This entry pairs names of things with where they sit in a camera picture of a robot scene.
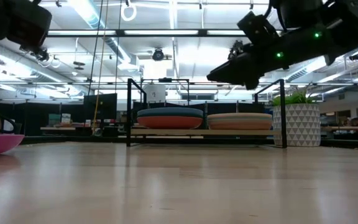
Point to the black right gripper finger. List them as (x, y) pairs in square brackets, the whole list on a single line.
[(232, 71)]

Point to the peach plate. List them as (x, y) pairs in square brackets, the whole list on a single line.
[(239, 115)]

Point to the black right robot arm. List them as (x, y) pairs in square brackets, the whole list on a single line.
[(346, 25)]

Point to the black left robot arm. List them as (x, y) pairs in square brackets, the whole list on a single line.
[(26, 25)]

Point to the black partition panel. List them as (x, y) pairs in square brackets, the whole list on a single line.
[(222, 107), (36, 115)]

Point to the green plant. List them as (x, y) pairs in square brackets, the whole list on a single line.
[(294, 99)]

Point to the small black device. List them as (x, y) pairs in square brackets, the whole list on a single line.
[(165, 80)]

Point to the white triangle-pattern planter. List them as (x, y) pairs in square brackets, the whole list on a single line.
[(297, 124)]

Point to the blue plate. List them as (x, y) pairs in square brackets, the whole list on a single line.
[(169, 112)]

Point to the red-orange plate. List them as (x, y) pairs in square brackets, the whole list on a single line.
[(169, 123)]

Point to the background wooden desk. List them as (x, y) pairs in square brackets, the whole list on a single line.
[(353, 128)]

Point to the black monitor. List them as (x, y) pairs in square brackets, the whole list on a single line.
[(104, 105)]

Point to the small white box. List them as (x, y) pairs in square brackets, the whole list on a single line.
[(66, 118)]

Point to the background wooden table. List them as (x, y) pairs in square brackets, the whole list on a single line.
[(57, 128)]

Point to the teal box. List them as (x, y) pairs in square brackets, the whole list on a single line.
[(54, 119)]

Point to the white chair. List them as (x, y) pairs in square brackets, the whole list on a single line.
[(9, 127)]

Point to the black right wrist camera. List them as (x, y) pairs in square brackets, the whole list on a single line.
[(256, 29)]

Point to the black overhead frame bar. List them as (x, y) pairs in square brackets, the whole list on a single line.
[(202, 32)]

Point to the round black overhead camera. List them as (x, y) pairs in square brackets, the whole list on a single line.
[(158, 55)]

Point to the black ceiling camera cluster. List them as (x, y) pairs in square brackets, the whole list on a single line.
[(42, 56)]

